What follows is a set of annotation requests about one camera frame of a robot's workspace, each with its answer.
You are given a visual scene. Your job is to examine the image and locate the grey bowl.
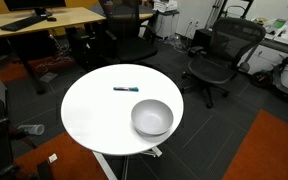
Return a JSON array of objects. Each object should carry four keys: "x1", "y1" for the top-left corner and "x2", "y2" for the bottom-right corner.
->
[{"x1": 130, "y1": 98, "x2": 175, "y2": 137}]

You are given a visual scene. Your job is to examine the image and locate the white counter cabinet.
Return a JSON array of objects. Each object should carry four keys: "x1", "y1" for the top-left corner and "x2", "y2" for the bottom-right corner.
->
[{"x1": 240, "y1": 35, "x2": 288, "y2": 95}]

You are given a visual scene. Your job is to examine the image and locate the white printer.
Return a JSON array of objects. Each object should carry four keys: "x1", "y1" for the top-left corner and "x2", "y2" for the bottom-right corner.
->
[{"x1": 152, "y1": 0, "x2": 179, "y2": 14}]

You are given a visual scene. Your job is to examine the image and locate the black electric scooter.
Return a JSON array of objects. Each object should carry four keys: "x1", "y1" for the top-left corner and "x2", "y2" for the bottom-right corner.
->
[{"x1": 249, "y1": 49, "x2": 288, "y2": 103}]

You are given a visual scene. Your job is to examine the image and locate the tangled floor cables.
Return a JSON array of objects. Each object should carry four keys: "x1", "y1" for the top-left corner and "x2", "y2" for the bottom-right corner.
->
[{"x1": 33, "y1": 54, "x2": 77, "y2": 76}]

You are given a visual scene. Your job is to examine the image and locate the white table base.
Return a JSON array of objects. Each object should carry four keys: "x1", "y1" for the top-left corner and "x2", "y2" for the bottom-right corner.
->
[{"x1": 92, "y1": 146, "x2": 164, "y2": 180}]

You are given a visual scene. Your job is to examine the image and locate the black upright post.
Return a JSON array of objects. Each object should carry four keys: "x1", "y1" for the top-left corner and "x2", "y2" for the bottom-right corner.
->
[{"x1": 36, "y1": 159, "x2": 55, "y2": 180}]

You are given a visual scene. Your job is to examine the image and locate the clear plastic cup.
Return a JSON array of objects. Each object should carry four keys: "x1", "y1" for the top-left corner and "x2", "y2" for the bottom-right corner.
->
[{"x1": 17, "y1": 123, "x2": 46, "y2": 136}]

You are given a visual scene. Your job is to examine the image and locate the green box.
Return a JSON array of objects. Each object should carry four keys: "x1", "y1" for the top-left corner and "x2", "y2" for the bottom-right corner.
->
[{"x1": 272, "y1": 18, "x2": 287, "y2": 30}]

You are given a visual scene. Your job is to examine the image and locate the black keyboard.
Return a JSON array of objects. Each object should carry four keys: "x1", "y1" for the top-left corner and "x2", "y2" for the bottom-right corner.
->
[{"x1": 0, "y1": 15, "x2": 48, "y2": 33}]

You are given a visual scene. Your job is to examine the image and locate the black computer monitor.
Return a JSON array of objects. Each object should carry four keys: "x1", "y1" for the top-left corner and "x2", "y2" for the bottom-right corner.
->
[{"x1": 3, "y1": 0, "x2": 67, "y2": 18}]

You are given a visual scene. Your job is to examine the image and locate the teal marker pen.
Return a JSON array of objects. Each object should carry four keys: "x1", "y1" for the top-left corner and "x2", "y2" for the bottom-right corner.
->
[{"x1": 113, "y1": 86, "x2": 140, "y2": 93}]

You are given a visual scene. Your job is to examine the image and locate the white paper slip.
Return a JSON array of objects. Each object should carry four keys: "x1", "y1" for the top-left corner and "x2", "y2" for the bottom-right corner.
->
[{"x1": 48, "y1": 153, "x2": 59, "y2": 164}]

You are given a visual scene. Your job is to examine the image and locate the black padded office chair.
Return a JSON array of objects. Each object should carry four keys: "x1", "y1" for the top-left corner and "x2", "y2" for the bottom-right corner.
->
[{"x1": 98, "y1": 0, "x2": 159, "y2": 64}]

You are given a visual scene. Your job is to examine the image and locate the black computer tower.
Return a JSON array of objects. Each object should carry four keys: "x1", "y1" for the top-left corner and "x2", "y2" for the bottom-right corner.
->
[{"x1": 192, "y1": 28, "x2": 218, "y2": 58}]

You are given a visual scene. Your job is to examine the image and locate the small white cabinet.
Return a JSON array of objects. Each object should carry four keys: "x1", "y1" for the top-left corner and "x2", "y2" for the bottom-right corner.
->
[{"x1": 154, "y1": 11, "x2": 181, "y2": 40}]

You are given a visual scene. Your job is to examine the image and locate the wooden desk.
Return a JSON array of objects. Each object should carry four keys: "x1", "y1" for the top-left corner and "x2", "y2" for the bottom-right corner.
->
[
  {"x1": 138, "y1": 12, "x2": 155, "y2": 21},
  {"x1": 0, "y1": 6, "x2": 107, "y2": 95}
]

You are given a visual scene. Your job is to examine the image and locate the grey floor plate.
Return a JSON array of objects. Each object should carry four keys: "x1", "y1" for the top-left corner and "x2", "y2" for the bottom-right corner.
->
[{"x1": 38, "y1": 72, "x2": 59, "y2": 84}]

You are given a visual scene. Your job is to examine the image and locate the black mesh office chair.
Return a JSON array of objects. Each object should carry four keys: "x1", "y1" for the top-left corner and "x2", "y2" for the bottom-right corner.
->
[{"x1": 180, "y1": 17, "x2": 267, "y2": 109}]

